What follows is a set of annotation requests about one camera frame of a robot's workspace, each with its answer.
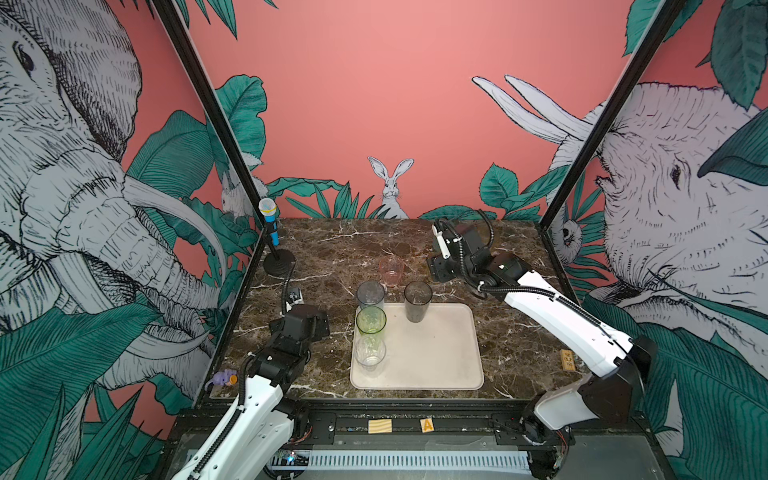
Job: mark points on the white ventilated strip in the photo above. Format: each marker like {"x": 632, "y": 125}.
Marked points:
{"x": 330, "y": 460}

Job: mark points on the microphone on black stand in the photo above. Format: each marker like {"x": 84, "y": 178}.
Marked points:
{"x": 277, "y": 262}

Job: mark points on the pink short glass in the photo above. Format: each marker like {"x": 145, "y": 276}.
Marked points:
{"x": 391, "y": 270}

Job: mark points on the beige plastic tray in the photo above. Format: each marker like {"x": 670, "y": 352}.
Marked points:
{"x": 439, "y": 353}

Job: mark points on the small wooden block on table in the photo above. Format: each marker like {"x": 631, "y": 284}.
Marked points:
{"x": 568, "y": 360}

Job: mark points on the clear faceted glass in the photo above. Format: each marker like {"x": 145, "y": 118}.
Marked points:
{"x": 370, "y": 351}

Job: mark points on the dark grey tall glass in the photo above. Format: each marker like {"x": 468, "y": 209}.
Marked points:
{"x": 418, "y": 296}

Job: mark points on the right black frame post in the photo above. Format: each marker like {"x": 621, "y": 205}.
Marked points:
{"x": 653, "y": 36}

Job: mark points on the wooden block on rail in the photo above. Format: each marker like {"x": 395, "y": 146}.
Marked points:
{"x": 380, "y": 426}

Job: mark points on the light green tall glass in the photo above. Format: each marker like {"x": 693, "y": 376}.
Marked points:
{"x": 370, "y": 323}

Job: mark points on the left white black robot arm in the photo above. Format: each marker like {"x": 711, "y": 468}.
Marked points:
{"x": 262, "y": 418}

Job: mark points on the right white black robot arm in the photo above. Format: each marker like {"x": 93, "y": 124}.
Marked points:
{"x": 619, "y": 364}

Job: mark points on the blue tall plastic glass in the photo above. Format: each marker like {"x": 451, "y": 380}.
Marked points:
{"x": 371, "y": 293}

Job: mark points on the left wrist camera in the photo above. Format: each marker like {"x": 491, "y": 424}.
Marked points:
{"x": 294, "y": 297}

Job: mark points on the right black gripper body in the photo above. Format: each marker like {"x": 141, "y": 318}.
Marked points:
{"x": 448, "y": 270}

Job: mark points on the left black frame post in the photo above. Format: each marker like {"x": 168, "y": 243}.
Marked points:
{"x": 177, "y": 33}

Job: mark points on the black frame post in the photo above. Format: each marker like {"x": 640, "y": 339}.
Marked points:
{"x": 653, "y": 36}
{"x": 177, "y": 33}

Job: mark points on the black front rail base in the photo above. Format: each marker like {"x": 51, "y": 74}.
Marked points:
{"x": 587, "y": 450}

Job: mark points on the orange letter A tag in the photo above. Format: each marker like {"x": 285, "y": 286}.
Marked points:
{"x": 427, "y": 425}

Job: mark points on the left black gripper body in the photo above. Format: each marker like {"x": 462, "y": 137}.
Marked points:
{"x": 320, "y": 327}

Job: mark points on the purple toy figure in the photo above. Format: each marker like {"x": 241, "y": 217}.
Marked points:
{"x": 224, "y": 378}

